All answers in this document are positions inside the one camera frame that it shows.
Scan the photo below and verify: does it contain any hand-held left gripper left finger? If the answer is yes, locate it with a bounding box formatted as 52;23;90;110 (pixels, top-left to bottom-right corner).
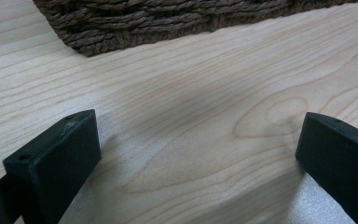
0;109;102;224

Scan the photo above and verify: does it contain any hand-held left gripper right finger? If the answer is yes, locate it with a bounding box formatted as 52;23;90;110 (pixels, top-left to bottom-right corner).
296;112;358;224

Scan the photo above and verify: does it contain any brown woven basket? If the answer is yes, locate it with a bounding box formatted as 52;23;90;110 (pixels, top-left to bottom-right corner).
32;0;358;58

